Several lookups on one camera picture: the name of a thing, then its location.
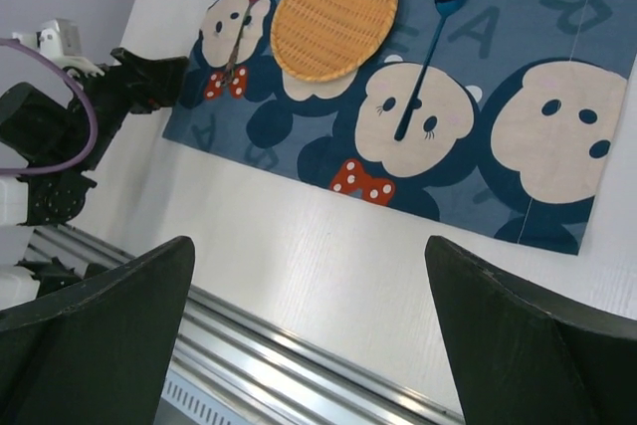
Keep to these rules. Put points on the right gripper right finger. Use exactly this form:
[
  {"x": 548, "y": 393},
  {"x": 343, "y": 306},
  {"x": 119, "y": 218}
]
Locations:
[{"x": 523, "y": 354}]

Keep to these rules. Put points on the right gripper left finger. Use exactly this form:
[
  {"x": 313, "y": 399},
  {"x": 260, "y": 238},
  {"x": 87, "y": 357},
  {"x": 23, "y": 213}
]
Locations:
[{"x": 97, "y": 352}]

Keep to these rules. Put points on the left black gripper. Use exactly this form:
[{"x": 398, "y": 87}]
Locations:
[{"x": 46, "y": 133}]

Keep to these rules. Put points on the round woven orange plate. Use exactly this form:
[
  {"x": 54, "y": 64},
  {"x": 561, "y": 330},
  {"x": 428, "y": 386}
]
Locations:
[{"x": 319, "y": 41}]

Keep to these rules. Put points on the blue cartoon placemat cloth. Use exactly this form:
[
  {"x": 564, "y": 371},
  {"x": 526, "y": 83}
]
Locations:
[{"x": 512, "y": 128}]

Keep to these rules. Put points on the blue spoon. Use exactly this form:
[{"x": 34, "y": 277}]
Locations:
[{"x": 445, "y": 9}]

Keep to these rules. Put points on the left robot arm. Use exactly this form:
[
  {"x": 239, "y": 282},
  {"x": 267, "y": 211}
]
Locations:
[{"x": 51, "y": 195}]

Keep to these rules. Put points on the slotted cable duct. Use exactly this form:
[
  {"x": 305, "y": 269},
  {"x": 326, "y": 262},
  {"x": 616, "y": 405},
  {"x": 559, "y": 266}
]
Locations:
[{"x": 195, "y": 404}]

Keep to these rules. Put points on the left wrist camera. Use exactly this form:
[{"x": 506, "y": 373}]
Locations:
[{"x": 59, "y": 41}]

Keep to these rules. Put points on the aluminium front rail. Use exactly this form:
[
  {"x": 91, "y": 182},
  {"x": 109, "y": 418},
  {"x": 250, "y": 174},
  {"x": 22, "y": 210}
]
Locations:
[{"x": 269, "y": 375}]

